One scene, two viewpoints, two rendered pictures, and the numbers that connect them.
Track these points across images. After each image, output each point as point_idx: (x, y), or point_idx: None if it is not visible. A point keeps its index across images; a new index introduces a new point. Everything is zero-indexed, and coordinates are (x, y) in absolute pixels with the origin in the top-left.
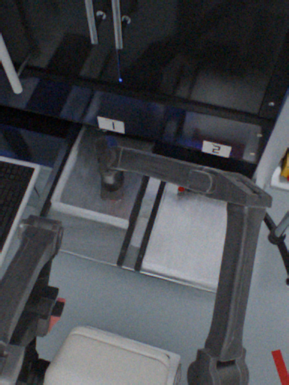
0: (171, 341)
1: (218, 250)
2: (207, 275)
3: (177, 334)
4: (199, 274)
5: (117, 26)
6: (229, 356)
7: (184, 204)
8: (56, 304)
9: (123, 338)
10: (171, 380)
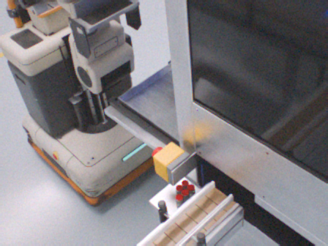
0: (157, 215)
1: (149, 111)
2: (136, 97)
3: (159, 222)
4: (137, 85)
5: None
6: None
7: None
8: None
9: (118, 12)
10: (79, 22)
